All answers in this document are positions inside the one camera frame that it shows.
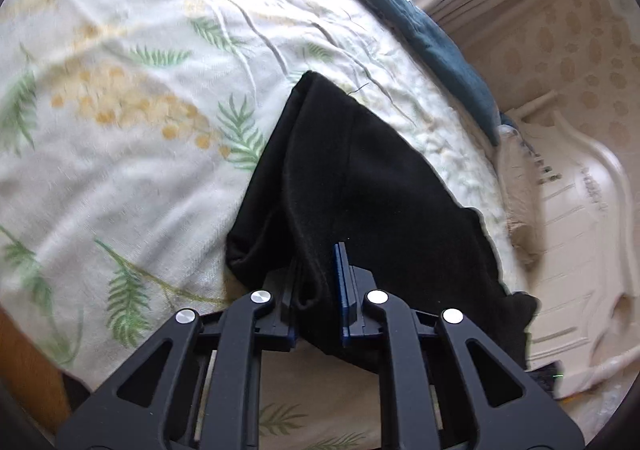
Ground black pants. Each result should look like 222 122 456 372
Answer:
226 72 537 372

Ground cream carved headboard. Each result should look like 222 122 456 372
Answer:
508 91 639 398

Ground beige pillow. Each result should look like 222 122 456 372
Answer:
495 125 544 268

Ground floral white bed sheet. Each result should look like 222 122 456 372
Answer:
1 0 522 432

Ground dark teal blanket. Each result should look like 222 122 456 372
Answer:
366 0 500 147

